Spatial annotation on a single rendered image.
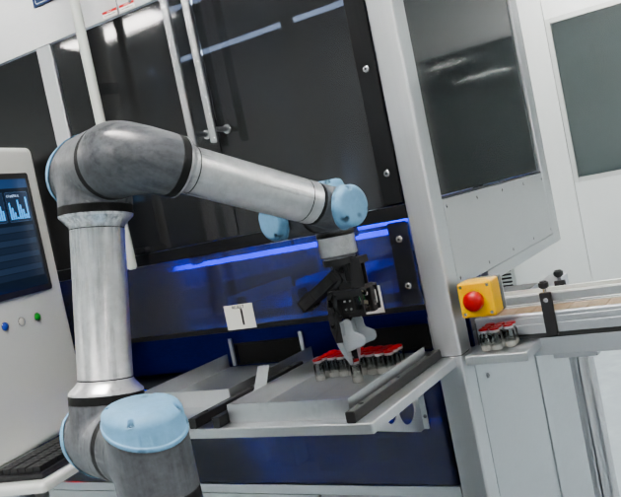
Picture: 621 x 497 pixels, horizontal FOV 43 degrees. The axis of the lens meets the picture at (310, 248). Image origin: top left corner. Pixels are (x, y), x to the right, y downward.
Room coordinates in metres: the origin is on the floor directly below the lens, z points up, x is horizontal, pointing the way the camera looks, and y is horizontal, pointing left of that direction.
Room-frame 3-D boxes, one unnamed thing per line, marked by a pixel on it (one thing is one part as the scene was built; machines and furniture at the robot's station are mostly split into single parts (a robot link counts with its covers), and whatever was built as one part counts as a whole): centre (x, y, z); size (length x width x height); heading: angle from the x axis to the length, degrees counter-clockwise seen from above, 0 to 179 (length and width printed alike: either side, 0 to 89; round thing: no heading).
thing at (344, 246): (1.54, -0.05, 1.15); 0.08 x 0.08 x 0.05
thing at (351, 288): (1.54, -0.06, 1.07); 0.09 x 0.08 x 0.12; 59
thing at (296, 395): (1.52, 0.01, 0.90); 0.34 x 0.26 x 0.04; 149
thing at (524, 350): (1.62, -0.36, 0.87); 0.14 x 0.13 x 0.02; 149
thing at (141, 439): (1.10, 0.28, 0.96); 0.13 x 0.12 x 0.14; 39
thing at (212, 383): (1.79, 0.24, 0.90); 0.34 x 0.26 x 0.04; 149
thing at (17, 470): (1.80, 0.63, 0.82); 0.40 x 0.14 x 0.02; 160
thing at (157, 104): (1.98, 0.36, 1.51); 0.47 x 0.01 x 0.59; 59
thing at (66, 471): (1.82, 0.68, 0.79); 0.45 x 0.28 x 0.03; 160
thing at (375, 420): (1.64, 0.14, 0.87); 0.70 x 0.48 x 0.02; 59
